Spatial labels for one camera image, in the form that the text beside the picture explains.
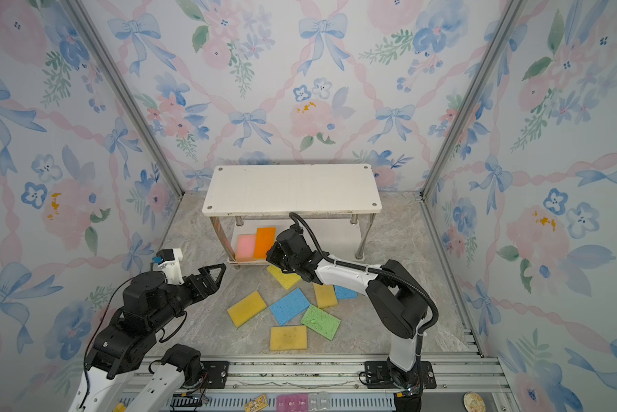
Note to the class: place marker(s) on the clear plastic box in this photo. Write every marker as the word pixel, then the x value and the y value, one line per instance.
pixel 319 401

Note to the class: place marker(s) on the round patterned disc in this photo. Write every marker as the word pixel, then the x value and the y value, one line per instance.
pixel 473 402

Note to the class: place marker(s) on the yellow sponge under orange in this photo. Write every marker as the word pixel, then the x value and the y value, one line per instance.
pixel 247 308

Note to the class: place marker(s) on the green sponge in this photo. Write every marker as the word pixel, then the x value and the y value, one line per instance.
pixel 321 322

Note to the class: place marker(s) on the yellow sponge upper left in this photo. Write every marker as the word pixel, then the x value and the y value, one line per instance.
pixel 286 280

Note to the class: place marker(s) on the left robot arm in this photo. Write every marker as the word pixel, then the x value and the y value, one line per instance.
pixel 117 352

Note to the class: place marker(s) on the yellow sponge bottom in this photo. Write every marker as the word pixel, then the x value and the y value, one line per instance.
pixel 285 338

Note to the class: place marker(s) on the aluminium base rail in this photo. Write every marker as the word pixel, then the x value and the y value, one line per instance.
pixel 252 376

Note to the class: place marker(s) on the blue sponge under pink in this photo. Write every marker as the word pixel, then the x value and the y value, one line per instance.
pixel 342 293

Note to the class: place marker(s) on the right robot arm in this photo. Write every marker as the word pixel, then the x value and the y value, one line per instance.
pixel 404 307

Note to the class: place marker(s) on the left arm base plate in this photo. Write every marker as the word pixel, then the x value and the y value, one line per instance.
pixel 206 375

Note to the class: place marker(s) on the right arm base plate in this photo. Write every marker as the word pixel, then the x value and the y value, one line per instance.
pixel 385 375

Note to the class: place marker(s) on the pink plastic box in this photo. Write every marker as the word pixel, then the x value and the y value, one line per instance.
pixel 292 403

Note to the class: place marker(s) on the yellow patterned card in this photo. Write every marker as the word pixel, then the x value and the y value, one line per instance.
pixel 257 404

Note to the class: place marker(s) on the blue sponge centre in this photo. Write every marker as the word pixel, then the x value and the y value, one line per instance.
pixel 289 307

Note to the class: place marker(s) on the dark yellow sponge centre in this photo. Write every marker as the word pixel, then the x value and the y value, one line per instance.
pixel 325 296

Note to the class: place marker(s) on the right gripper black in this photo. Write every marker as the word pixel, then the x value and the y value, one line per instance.
pixel 274 251

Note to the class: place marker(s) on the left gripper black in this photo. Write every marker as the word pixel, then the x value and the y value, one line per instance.
pixel 205 290

